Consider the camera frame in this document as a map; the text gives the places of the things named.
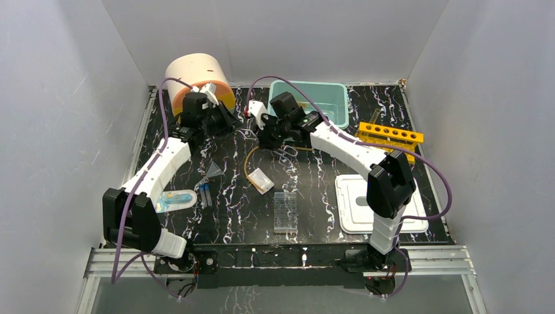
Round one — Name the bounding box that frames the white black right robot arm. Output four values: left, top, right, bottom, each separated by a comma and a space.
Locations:
246, 92, 417, 271

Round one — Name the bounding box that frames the clear plastic funnel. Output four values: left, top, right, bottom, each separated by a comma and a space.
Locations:
194, 162, 224, 188

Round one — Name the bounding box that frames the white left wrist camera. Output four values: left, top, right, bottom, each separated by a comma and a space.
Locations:
191, 82, 219, 107

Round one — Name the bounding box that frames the cream orange cylindrical centrifuge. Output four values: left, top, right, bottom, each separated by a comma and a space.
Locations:
165, 53, 236, 115

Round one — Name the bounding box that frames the tan rubber tubing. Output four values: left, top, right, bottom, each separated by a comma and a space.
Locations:
243, 146, 313, 183

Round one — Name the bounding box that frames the blue packaged syringe blister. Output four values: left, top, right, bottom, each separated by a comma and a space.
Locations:
155, 190, 198, 213

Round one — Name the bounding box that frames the blue capped vial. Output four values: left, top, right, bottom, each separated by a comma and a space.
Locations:
204, 183, 213, 207
199, 184, 207, 209

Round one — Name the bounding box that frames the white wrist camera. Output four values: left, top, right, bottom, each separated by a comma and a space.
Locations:
191, 82, 219, 107
245, 100, 268, 130

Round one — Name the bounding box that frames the teal plastic bin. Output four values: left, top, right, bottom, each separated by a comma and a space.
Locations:
269, 80, 349, 130

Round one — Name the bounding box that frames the small clear plastic bag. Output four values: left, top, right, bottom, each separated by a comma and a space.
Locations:
247, 168, 274, 195

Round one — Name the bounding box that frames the yellow test tube rack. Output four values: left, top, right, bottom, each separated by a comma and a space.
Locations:
356, 122, 425, 152

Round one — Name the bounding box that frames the blue capped vial right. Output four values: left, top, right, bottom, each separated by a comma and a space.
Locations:
204, 183, 213, 207

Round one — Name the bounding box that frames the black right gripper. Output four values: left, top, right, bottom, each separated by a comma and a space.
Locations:
253, 114, 291, 152

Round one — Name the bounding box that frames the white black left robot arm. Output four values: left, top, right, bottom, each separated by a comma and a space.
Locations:
102, 91, 241, 272

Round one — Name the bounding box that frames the blue capped vial left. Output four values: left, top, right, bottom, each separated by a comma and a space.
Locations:
199, 184, 207, 209

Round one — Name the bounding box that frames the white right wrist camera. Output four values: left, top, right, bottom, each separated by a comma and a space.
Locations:
245, 100, 268, 130

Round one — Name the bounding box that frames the white bin lid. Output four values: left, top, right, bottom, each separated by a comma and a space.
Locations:
335, 175, 429, 234

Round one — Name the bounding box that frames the clear well plate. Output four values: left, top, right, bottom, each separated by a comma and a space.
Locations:
274, 192, 298, 234

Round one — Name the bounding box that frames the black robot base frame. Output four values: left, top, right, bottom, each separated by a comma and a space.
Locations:
154, 243, 412, 293

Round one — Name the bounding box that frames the glass test tube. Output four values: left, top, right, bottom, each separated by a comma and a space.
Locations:
368, 108, 381, 124

